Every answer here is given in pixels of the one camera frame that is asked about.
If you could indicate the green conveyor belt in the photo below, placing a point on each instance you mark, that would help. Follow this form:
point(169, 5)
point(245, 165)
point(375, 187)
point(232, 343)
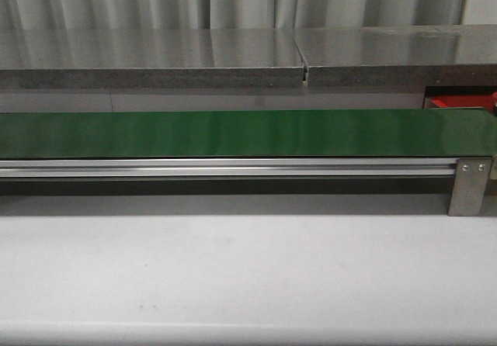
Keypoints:
point(277, 133)

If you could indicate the red plastic tray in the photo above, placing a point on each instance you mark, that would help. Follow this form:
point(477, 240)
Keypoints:
point(463, 101)

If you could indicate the grey stone counter slab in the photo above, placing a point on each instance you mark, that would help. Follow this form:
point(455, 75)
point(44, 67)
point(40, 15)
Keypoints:
point(149, 59)

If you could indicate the white pleated curtain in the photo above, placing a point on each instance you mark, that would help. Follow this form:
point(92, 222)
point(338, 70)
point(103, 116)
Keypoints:
point(225, 14)

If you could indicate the steel conveyor support bracket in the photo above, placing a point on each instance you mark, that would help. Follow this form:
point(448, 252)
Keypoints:
point(471, 177)

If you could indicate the aluminium conveyor frame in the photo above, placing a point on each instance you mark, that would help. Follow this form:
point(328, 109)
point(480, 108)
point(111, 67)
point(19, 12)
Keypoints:
point(251, 167)

